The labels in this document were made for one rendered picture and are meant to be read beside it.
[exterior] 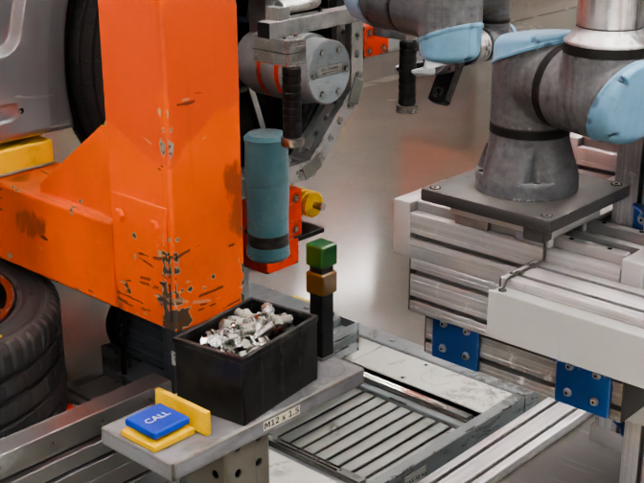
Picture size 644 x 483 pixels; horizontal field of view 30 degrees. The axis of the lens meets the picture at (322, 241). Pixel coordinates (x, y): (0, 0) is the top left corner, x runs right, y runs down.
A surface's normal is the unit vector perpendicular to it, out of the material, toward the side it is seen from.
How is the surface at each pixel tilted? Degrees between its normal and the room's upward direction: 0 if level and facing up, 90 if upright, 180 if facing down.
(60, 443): 90
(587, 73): 90
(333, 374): 0
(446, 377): 0
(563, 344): 90
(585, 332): 90
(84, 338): 0
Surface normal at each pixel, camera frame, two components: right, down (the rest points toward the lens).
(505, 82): -0.83, 0.19
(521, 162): -0.29, 0.04
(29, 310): 0.00, -0.94
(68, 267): -0.68, 0.25
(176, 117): 0.74, 0.23
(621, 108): 0.55, 0.40
